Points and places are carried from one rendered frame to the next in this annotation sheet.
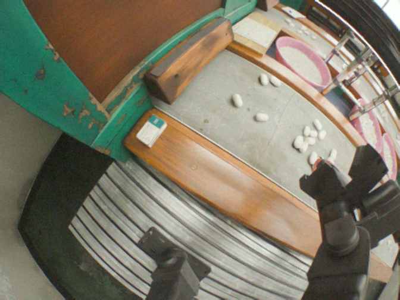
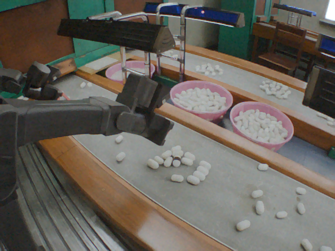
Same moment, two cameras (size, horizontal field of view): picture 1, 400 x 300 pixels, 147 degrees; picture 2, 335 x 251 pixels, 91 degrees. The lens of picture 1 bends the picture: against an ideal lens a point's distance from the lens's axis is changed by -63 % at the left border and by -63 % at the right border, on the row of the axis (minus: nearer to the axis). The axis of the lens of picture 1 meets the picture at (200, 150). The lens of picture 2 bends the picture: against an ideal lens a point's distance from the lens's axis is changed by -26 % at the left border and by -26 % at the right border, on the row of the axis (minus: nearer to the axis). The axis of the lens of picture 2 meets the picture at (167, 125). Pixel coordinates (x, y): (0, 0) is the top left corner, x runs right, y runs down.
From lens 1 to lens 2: 95 cm
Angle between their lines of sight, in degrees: 38
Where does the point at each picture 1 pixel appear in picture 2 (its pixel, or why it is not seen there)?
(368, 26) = (68, 31)
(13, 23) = not seen: outside the picture
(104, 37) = (13, 60)
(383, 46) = (72, 33)
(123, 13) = (19, 54)
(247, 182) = not seen: hidden behind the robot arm
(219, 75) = (64, 86)
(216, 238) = (23, 151)
